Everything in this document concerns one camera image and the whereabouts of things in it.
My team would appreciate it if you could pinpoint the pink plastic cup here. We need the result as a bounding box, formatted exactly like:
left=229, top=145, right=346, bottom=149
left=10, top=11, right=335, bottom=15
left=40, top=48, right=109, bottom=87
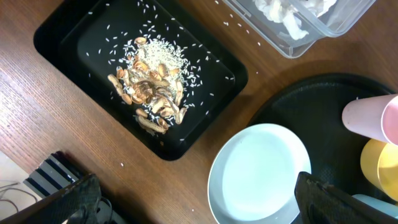
left=341, top=94, right=397, bottom=145

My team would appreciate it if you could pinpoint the peanut shells and rice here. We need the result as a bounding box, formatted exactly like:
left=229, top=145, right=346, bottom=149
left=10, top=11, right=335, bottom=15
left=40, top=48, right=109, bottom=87
left=85, top=1, right=236, bottom=142

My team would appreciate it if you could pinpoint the clear plastic waste bin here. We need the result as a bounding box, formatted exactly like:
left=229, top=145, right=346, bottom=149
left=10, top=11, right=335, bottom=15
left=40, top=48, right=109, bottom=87
left=224, top=0, right=375, bottom=58

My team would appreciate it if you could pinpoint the blue plastic cup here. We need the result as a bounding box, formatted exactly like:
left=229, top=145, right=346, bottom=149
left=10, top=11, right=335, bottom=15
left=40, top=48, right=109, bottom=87
left=353, top=194, right=398, bottom=219

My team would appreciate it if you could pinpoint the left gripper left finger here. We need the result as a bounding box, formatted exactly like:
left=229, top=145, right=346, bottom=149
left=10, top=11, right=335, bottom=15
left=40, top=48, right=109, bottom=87
left=1, top=174, right=101, bottom=224

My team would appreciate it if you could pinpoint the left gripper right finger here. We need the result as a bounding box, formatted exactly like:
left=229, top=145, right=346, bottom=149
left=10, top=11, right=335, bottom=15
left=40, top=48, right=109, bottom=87
left=294, top=172, right=397, bottom=224

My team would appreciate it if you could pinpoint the white napkin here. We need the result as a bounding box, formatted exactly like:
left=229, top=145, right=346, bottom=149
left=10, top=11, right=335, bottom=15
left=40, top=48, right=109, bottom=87
left=253, top=0, right=336, bottom=40

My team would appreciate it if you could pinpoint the yellow plastic bowl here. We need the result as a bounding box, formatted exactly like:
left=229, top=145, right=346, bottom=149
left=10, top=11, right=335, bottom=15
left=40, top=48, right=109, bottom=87
left=360, top=139, right=397, bottom=201

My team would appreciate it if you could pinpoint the round black serving tray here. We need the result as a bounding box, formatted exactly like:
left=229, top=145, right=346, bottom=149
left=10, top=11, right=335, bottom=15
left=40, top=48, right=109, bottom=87
left=249, top=73, right=394, bottom=203

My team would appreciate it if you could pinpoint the grey round plate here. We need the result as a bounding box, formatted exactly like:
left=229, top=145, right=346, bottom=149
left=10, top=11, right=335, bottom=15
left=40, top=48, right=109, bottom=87
left=207, top=123, right=312, bottom=224

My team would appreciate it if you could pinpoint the black rectangular tray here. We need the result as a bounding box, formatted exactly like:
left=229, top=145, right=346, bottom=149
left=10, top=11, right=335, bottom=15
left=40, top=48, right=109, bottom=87
left=34, top=0, right=248, bottom=161

